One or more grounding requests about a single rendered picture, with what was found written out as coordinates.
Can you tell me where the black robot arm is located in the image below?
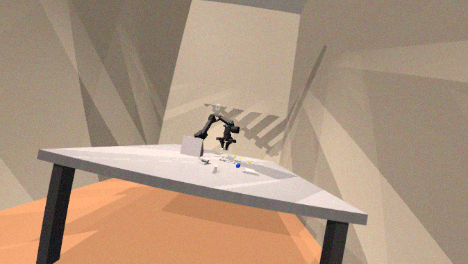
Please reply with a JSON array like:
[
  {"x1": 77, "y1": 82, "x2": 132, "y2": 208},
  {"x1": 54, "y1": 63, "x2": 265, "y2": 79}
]
[{"x1": 194, "y1": 113, "x2": 240, "y2": 141}]

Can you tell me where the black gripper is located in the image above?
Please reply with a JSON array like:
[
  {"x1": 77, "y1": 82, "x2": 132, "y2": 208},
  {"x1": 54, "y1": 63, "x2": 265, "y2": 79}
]
[{"x1": 216, "y1": 131, "x2": 236, "y2": 150}]

